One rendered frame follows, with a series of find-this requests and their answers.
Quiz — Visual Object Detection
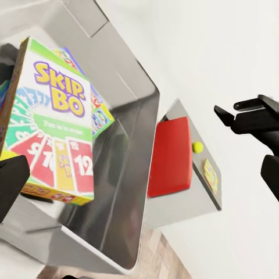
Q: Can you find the jigsaw puzzle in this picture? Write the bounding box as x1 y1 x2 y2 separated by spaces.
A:
204 159 218 194

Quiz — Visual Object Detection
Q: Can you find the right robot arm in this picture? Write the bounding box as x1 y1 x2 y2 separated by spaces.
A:
214 95 279 157

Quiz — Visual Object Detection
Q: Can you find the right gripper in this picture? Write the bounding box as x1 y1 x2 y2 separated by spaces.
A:
214 95 279 146

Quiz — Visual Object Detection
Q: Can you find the toy box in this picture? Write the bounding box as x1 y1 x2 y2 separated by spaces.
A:
0 0 160 276

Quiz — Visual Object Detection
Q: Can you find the tennis ball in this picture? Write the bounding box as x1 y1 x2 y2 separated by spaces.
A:
192 141 203 154

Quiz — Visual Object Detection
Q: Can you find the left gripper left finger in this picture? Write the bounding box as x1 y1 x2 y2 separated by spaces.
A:
0 155 30 224

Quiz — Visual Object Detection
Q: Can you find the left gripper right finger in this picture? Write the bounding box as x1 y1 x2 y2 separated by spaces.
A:
260 154 279 201

